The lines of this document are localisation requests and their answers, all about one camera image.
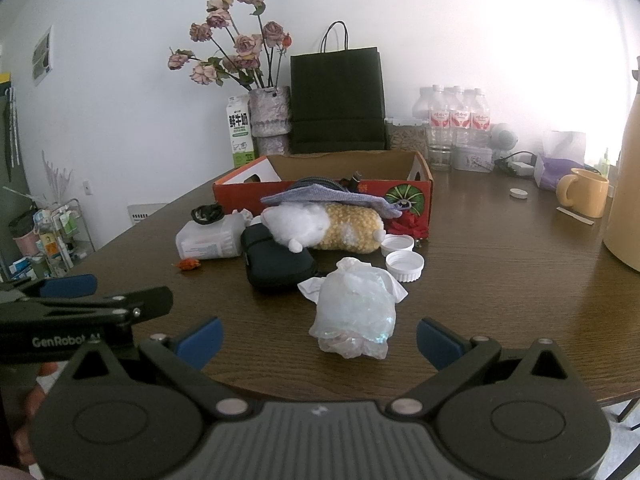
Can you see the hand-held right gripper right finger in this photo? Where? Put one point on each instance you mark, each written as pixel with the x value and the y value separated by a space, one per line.
pixel 437 342

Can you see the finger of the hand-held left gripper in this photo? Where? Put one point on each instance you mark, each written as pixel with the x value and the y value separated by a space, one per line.
pixel 70 286
pixel 145 300

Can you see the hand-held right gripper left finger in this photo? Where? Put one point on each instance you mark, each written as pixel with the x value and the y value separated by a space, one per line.
pixel 200 342

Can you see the white plastic box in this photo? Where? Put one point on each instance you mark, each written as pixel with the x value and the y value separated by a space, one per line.
pixel 205 242

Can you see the white round lid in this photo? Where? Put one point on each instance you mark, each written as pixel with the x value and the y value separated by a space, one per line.
pixel 397 246
pixel 405 266

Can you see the clear plastic bag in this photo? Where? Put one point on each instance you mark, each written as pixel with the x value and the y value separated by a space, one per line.
pixel 350 310

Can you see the white tissue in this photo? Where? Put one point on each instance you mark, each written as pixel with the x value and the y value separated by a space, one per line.
pixel 310 287

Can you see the orange cardboard box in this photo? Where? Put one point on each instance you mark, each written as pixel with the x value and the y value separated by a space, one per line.
pixel 230 196

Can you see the white and yellow plush toy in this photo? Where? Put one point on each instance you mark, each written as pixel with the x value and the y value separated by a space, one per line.
pixel 300 225

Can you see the purple felt hat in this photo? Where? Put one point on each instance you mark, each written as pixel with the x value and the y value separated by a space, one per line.
pixel 320 194

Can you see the wooden desktop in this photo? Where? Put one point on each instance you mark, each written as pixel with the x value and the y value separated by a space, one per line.
pixel 500 285

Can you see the person's left hand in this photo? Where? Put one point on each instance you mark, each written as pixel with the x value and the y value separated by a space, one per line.
pixel 32 402

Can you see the small orange scrap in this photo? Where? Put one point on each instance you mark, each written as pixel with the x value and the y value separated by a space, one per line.
pixel 189 264

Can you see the pale feather decoration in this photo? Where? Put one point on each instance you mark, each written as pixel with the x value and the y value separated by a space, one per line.
pixel 55 175

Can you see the dark hanging organiser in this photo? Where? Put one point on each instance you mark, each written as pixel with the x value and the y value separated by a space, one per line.
pixel 10 135

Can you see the clear drinking glass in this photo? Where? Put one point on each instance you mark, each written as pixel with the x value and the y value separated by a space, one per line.
pixel 440 157

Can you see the pale tin box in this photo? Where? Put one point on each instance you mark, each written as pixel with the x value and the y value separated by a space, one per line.
pixel 472 160

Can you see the paper strip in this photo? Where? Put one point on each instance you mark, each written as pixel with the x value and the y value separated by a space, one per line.
pixel 575 215

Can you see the white and green milk carton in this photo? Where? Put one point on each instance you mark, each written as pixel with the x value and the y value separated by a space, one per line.
pixel 239 130

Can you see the white charger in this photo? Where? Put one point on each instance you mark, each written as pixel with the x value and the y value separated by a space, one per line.
pixel 522 167

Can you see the dark zipper pouch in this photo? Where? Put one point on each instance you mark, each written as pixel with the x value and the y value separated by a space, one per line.
pixel 320 181

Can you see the purple tissue pack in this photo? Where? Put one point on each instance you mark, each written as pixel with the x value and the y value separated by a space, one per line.
pixel 555 172

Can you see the yellow mug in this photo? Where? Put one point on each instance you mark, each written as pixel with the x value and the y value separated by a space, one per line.
pixel 585 195

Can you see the white round device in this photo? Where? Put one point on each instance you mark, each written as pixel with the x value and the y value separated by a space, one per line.
pixel 505 136

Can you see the pale purple textured vase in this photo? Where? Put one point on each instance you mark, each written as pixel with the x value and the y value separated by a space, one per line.
pixel 270 120

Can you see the clear water bottle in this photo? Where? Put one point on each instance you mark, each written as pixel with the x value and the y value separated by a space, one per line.
pixel 460 117
pixel 480 117
pixel 440 117
pixel 422 107

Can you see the cream thermos jug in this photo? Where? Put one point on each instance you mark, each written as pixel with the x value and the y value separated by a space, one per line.
pixel 625 200

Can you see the small green bottle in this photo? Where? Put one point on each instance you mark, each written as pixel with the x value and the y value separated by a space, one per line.
pixel 606 162

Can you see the black paper bag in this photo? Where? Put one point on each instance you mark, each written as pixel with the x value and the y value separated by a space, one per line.
pixel 337 95

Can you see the dried rose bouquet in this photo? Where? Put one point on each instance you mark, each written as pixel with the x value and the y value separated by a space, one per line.
pixel 247 45

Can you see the white wall vent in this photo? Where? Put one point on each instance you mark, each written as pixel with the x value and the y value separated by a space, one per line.
pixel 145 214

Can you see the white wall outlet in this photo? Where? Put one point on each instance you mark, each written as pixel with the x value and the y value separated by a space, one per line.
pixel 87 187

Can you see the wall poster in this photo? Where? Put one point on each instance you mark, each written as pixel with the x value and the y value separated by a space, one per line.
pixel 42 57

